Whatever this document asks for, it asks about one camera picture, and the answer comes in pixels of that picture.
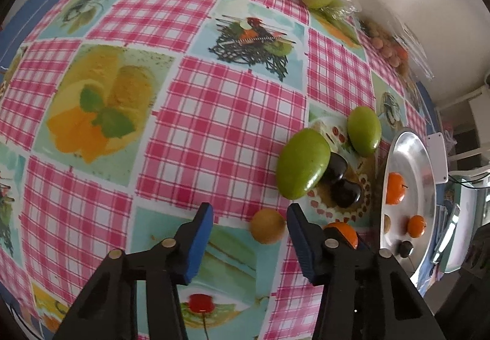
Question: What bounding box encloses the pink checked printed tablecloth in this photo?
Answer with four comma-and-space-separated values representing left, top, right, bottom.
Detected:
0, 0, 431, 340

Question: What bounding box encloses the green jujube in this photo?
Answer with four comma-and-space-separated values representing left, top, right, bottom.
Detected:
347, 106, 382, 157
276, 128, 332, 200

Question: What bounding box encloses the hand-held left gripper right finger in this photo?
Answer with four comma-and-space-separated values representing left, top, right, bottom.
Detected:
286, 203, 447, 340

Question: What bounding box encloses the clear plastic box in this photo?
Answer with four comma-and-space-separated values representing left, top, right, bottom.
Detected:
360, 16, 437, 82

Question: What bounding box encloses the orange tangerine with stem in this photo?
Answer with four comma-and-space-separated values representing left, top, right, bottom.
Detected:
385, 172, 407, 205

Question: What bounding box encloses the round steel plate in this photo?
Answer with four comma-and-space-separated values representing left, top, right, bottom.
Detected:
379, 127, 437, 281

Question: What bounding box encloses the pile of brown longans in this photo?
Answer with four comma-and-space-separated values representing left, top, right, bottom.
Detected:
364, 20, 402, 67

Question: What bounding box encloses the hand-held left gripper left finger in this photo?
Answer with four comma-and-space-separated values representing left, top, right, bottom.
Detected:
51, 202, 214, 340

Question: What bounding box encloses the black cable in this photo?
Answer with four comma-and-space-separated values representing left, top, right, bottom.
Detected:
448, 173, 490, 187

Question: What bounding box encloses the white shelf unit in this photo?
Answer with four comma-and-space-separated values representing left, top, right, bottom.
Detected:
436, 89, 490, 172

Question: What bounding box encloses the green tray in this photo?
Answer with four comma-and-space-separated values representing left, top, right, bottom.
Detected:
440, 187, 490, 274

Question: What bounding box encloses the white plastic bag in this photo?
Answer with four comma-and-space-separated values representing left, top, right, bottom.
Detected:
442, 120, 460, 147

